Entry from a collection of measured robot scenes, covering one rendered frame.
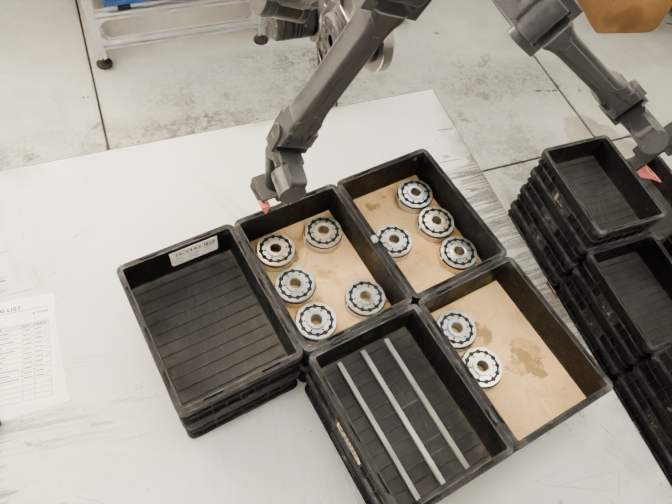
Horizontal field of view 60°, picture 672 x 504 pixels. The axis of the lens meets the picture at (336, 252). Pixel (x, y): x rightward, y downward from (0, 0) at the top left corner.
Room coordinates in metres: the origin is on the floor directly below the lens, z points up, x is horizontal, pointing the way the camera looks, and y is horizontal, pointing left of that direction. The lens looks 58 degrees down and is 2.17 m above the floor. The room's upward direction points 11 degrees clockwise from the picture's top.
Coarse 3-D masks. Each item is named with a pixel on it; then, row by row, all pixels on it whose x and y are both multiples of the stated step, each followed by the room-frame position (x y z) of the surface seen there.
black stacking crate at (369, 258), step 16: (288, 208) 0.88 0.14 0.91; (304, 208) 0.91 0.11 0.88; (320, 208) 0.95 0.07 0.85; (336, 208) 0.94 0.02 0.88; (256, 224) 0.82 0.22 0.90; (272, 224) 0.85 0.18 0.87; (288, 224) 0.88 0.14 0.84; (352, 224) 0.88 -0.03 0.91; (352, 240) 0.86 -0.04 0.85; (368, 256) 0.81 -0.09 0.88; (384, 272) 0.75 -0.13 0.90; (384, 288) 0.74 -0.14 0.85
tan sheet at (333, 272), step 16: (304, 224) 0.90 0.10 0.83; (256, 240) 0.82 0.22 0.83; (304, 256) 0.80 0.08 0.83; (320, 256) 0.81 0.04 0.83; (336, 256) 0.82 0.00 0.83; (352, 256) 0.82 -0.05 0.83; (272, 272) 0.73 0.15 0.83; (320, 272) 0.76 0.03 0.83; (336, 272) 0.77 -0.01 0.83; (352, 272) 0.78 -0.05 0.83; (368, 272) 0.79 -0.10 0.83; (320, 288) 0.71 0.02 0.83; (336, 288) 0.72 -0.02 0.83; (336, 304) 0.67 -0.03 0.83; (352, 320) 0.64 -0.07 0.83
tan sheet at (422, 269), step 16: (416, 176) 1.14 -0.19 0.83; (384, 192) 1.06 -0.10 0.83; (368, 208) 0.99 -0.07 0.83; (384, 208) 1.00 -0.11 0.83; (400, 208) 1.02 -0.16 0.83; (384, 224) 0.95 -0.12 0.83; (400, 224) 0.96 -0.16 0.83; (416, 240) 0.92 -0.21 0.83; (416, 256) 0.86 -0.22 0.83; (432, 256) 0.88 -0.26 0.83; (416, 272) 0.81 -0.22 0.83; (432, 272) 0.82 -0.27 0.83; (448, 272) 0.83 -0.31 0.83; (416, 288) 0.77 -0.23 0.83
